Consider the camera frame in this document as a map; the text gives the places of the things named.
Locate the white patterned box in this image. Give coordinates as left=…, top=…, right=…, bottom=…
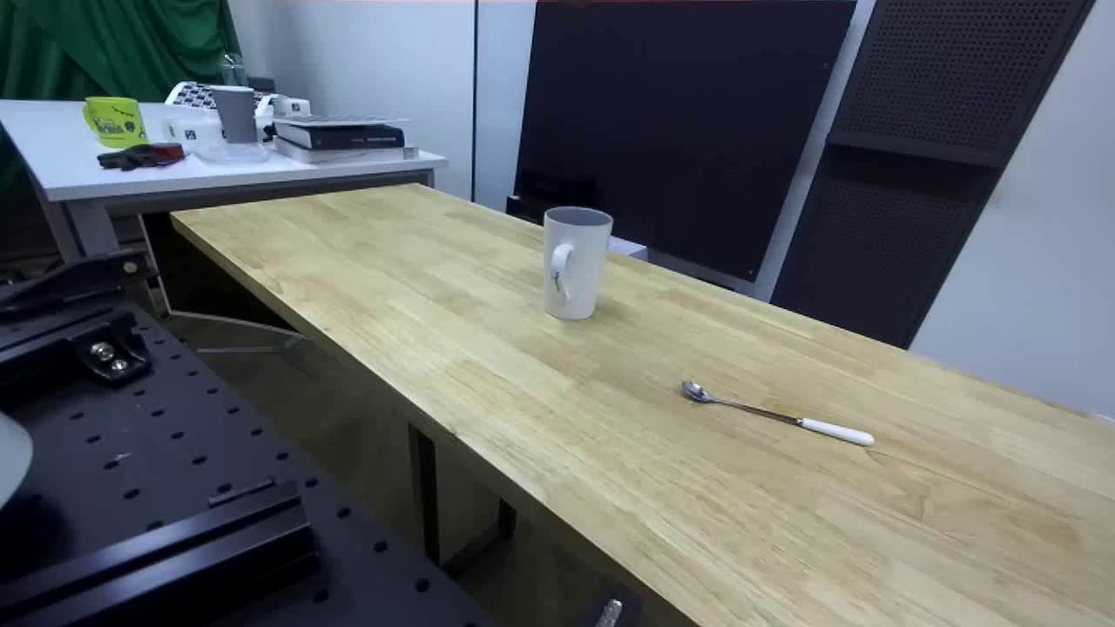
left=162, top=78, right=228, bottom=147

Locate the black clamp bracket with bolts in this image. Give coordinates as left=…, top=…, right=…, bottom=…
left=74, top=327, right=158, bottom=385

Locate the metal spoon with white handle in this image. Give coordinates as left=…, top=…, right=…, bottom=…
left=676, top=376, right=877, bottom=451

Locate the dark red small object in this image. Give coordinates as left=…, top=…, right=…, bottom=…
left=93, top=138, right=189, bottom=173

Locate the grey cup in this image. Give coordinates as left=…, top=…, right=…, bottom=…
left=205, top=85, right=266, bottom=147

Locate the white ceramic mug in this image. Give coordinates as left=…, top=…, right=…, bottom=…
left=539, top=202, right=616, bottom=325

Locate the large black panel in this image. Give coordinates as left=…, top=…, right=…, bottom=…
left=509, top=0, right=866, bottom=291

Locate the narrow dark panel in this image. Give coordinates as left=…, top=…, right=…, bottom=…
left=769, top=0, right=1097, bottom=351

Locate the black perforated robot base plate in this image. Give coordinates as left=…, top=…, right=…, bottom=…
left=0, top=248, right=498, bottom=627

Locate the checkered cover book dark spine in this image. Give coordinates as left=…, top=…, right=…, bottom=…
left=271, top=118, right=412, bottom=153

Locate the green cloth backdrop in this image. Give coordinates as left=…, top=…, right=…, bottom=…
left=0, top=0, right=244, bottom=106

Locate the white side table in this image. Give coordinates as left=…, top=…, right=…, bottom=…
left=0, top=95, right=449, bottom=265

